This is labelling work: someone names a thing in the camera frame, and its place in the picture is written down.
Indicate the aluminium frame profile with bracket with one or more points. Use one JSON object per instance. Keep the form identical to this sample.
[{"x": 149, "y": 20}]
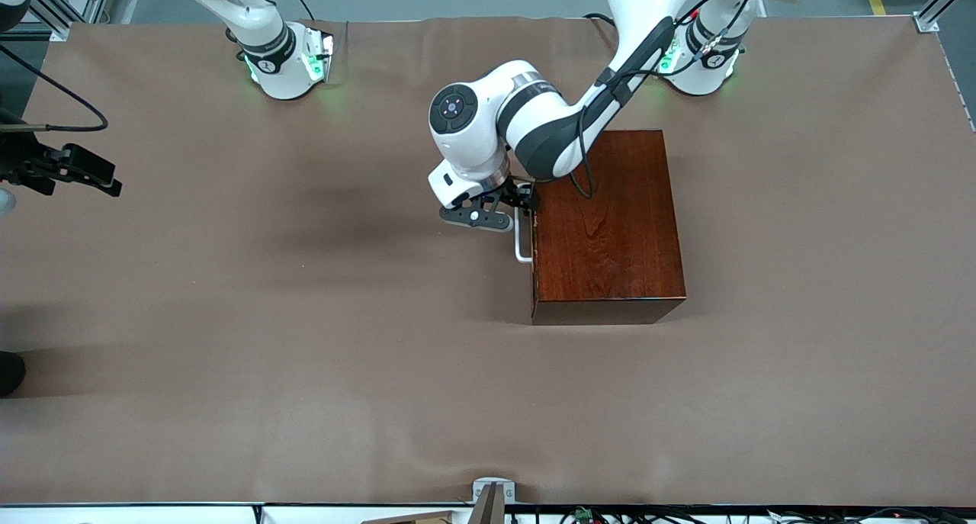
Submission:
[{"x": 942, "y": 1}]

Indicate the grey aluminium post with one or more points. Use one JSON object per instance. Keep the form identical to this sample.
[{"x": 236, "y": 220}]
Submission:
[{"x": 488, "y": 509}]

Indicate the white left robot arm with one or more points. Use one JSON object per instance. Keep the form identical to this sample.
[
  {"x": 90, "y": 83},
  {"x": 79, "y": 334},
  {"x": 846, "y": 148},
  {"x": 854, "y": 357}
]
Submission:
[{"x": 473, "y": 143}]

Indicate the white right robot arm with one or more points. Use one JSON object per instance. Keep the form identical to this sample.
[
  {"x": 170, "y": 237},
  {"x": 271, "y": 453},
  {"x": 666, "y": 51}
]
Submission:
[{"x": 274, "y": 66}]

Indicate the brown table mat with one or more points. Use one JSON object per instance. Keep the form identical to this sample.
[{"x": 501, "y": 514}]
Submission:
[{"x": 305, "y": 356}]

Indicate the dark brown wooden cabinet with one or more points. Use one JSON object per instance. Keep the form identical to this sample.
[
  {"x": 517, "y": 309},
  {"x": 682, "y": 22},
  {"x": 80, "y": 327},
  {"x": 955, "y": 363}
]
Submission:
[{"x": 610, "y": 242}]

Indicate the green connector plug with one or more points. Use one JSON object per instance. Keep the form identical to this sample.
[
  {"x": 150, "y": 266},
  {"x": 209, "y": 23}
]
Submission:
[{"x": 583, "y": 514}]

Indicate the grey metal bracket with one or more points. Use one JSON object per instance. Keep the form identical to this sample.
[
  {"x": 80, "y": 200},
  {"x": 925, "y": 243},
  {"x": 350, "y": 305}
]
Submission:
[{"x": 494, "y": 486}]

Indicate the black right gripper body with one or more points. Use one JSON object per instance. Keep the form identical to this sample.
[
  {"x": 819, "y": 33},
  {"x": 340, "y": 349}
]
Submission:
[{"x": 23, "y": 160}]

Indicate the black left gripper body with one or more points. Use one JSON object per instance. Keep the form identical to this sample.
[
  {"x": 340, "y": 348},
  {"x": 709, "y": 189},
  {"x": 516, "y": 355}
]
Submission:
[{"x": 515, "y": 193}]

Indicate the white table edge rail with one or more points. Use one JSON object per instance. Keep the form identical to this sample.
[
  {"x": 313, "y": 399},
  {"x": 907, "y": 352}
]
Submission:
[{"x": 152, "y": 515}]

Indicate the aluminium frame profile rack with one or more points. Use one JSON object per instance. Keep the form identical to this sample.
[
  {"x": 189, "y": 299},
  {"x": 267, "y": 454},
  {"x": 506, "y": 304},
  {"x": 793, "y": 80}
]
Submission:
[{"x": 57, "y": 9}]

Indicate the brown cardboard piece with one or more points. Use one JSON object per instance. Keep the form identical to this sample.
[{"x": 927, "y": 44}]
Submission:
[{"x": 412, "y": 519}]

